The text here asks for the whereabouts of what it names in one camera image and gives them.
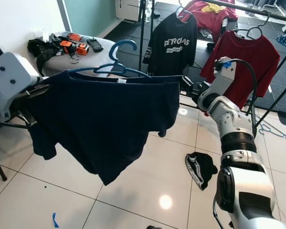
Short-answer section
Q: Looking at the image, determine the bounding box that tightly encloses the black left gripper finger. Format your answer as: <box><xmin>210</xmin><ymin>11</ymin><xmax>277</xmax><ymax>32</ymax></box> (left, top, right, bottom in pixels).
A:
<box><xmin>32</xmin><ymin>81</ymin><xmax>55</xmax><ymax>97</ymax></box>

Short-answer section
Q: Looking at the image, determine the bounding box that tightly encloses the navy blue t-shirt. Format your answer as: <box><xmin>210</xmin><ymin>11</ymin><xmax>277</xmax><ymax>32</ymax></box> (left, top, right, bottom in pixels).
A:
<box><xmin>26</xmin><ymin>71</ymin><xmax>182</xmax><ymax>186</ymax></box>

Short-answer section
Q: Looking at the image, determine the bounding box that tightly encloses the grey clothes hanger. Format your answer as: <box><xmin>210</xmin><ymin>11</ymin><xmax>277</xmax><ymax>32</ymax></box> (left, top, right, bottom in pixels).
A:
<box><xmin>234</xmin><ymin>10</ymin><xmax>270</xmax><ymax>41</ymax></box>

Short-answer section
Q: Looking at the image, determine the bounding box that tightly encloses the black tripod stand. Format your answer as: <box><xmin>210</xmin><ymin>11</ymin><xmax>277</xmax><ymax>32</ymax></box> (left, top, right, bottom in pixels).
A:
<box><xmin>0</xmin><ymin>119</ymin><xmax>29</xmax><ymax>182</ymax></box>

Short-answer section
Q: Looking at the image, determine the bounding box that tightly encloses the orange black device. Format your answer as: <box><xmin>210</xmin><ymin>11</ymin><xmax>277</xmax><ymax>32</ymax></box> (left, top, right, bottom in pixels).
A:
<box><xmin>76</xmin><ymin>43</ymin><xmax>90</xmax><ymax>55</ymax></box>
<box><xmin>67</xmin><ymin>33</ymin><xmax>82</xmax><ymax>42</ymax></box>

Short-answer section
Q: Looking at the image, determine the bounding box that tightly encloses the grey upholstered stool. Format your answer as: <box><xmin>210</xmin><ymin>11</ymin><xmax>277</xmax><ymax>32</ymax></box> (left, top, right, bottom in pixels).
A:
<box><xmin>41</xmin><ymin>32</ymin><xmax>117</xmax><ymax>77</ymax></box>

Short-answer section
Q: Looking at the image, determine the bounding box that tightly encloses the red t-shirt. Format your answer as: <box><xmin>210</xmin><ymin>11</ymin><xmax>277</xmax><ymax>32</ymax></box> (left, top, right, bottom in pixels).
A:
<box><xmin>200</xmin><ymin>31</ymin><xmax>282</xmax><ymax>115</ymax></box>

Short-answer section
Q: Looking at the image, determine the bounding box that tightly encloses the black remote control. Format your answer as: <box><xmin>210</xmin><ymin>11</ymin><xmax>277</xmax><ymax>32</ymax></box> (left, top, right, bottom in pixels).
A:
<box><xmin>87</xmin><ymin>37</ymin><xmax>105</xmax><ymax>53</ymax></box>

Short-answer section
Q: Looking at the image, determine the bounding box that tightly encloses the red garment yellow print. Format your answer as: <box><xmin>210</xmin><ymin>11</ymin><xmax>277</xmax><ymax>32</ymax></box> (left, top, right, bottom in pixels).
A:
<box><xmin>181</xmin><ymin>0</ymin><xmax>234</xmax><ymax>43</ymax></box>

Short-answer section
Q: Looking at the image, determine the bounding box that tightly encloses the black cloth white trim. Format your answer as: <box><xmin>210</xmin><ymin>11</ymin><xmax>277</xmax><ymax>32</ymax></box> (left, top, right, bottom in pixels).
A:
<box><xmin>185</xmin><ymin>152</ymin><xmax>219</xmax><ymax>191</ymax></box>

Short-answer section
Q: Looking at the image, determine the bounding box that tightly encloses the teal glass door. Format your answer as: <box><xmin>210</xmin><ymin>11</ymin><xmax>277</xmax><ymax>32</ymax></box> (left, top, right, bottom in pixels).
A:
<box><xmin>62</xmin><ymin>0</ymin><xmax>117</xmax><ymax>38</ymax></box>

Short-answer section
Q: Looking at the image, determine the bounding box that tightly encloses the white cabinet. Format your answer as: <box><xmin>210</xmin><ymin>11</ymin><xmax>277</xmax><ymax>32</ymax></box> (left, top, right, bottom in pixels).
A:
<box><xmin>114</xmin><ymin>0</ymin><xmax>141</xmax><ymax>22</ymax></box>

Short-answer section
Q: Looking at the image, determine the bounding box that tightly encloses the black metal clothes rack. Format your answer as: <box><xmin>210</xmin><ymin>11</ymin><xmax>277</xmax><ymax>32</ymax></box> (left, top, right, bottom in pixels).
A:
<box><xmin>138</xmin><ymin>0</ymin><xmax>286</xmax><ymax>129</ymax></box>

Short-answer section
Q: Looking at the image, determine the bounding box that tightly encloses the blue tape strip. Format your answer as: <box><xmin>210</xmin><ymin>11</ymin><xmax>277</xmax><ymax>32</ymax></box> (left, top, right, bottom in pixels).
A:
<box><xmin>51</xmin><ymin>212</ymin><xmax>59</xmax><ymax>229</ymax></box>

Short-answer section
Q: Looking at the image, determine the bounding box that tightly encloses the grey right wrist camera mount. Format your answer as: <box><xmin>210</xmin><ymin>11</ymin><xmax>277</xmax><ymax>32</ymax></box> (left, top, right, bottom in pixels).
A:
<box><xmin>205</xmin><ymin>56</ymin><xmax>239</xmax><ymax>108</ymax></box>

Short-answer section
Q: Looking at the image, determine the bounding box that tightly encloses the black strap bag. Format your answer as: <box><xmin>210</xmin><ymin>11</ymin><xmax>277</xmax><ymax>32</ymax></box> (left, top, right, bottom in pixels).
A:
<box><xmin>28</xmin><ymin>37</ymin><xmax>62</xmax><ymax>58</ymax></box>

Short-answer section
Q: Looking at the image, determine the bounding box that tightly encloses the pale blue wire hanger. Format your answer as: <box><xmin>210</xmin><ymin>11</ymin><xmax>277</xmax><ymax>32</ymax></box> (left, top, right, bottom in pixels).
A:
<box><xmin>255</xmin><ymin>119</ymin><xmax>286</xmax><ymax>140</ymax></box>

